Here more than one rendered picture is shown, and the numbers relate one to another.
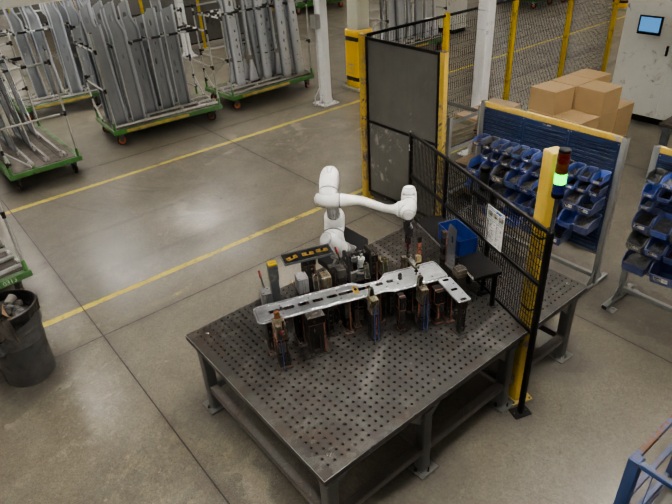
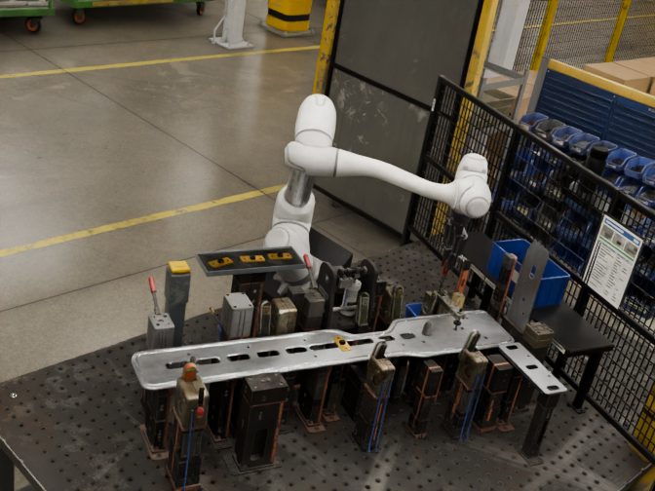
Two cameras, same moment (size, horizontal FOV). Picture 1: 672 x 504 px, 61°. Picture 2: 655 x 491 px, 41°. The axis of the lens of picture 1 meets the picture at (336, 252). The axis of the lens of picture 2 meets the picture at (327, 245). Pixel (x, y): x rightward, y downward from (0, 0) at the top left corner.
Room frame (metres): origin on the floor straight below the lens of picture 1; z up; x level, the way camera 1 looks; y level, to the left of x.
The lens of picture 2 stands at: (0.76, 0.50, 2.65)
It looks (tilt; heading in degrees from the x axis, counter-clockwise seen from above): 27 degrees down; 348
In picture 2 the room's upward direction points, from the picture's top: 10 degrees clockwise
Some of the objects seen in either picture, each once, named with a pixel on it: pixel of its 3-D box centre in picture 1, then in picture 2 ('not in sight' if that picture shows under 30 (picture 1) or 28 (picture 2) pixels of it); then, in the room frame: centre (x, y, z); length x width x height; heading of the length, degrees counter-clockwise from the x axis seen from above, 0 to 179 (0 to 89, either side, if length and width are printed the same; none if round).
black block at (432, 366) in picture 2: (401, 312); (424, 399); (3.12, -0.43, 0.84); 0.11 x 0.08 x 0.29; 18
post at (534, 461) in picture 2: (461, 316); (539, 422); (3.03, -0.82, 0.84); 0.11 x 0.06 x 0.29; 18
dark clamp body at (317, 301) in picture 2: (341, 288); (305, 339); (3.37, -0.02, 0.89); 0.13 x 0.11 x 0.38; 18
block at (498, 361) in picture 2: (437, 304); (489, 393); (3.18, -0.69, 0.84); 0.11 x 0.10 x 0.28; 18
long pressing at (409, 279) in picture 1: (352, 291); (337, 347); (3.18, -0.10, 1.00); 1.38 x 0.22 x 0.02; 108
